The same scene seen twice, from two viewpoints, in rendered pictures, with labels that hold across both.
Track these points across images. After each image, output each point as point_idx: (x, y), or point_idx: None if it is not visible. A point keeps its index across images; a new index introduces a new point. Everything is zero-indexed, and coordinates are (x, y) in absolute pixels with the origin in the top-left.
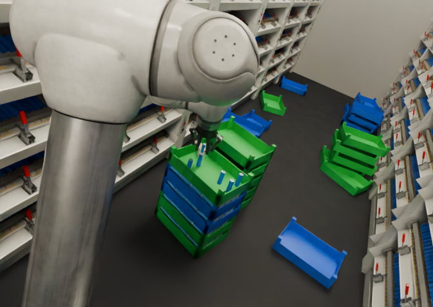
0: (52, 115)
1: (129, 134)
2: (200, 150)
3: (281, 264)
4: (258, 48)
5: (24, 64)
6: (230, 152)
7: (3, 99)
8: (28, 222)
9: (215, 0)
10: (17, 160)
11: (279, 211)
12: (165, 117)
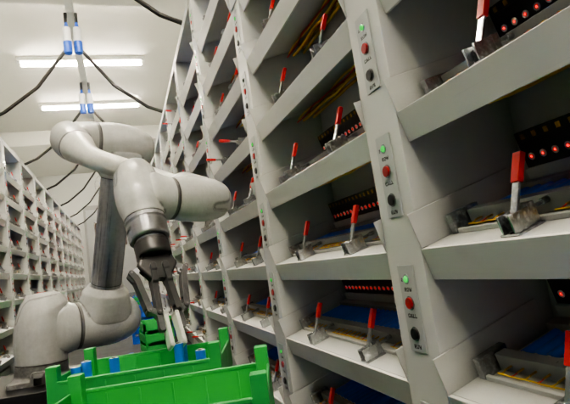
0: None
1: (330, 340)
2: (181, 334)
3: None
4: (52, 128)
5: (249, 193)
6: (153, 401)
7: (243, 218)
8: (278, 378)
9: None
10: (254, 278)
11: None
12: (387, 359)
